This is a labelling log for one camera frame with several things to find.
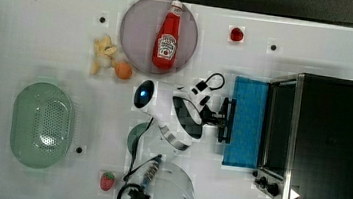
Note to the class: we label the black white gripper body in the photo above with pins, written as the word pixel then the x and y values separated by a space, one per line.
pixel 195 96

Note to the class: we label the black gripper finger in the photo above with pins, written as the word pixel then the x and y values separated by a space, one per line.
pixel 217 118

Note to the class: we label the blue oven door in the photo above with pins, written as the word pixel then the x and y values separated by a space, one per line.
pixel 247 124

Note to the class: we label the black toaster oven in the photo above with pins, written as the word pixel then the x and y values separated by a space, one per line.
pixel 306 150

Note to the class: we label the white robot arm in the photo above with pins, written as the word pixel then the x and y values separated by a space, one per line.
pixel 178 116

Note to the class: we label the red ketchup bottle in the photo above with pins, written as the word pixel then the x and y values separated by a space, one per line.
pixel 166 42

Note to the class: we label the small red tomato toy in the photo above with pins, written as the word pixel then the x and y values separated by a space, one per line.
pixel 236 35

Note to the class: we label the orange ball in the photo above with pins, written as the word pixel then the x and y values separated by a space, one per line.
pixel 123 70

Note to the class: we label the green cup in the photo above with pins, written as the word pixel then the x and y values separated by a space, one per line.
pixel 136 138

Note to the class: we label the grey round plate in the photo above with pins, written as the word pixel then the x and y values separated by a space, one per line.
pixel 140 27

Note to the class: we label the yellow plush toy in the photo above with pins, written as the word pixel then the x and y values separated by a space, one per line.
pixel 103 54

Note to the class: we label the red strawberry toy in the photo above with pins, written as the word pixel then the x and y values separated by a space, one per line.
pixel 107 180

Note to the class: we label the green perforated basket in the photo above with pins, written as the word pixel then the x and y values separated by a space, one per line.
pixel 42 125

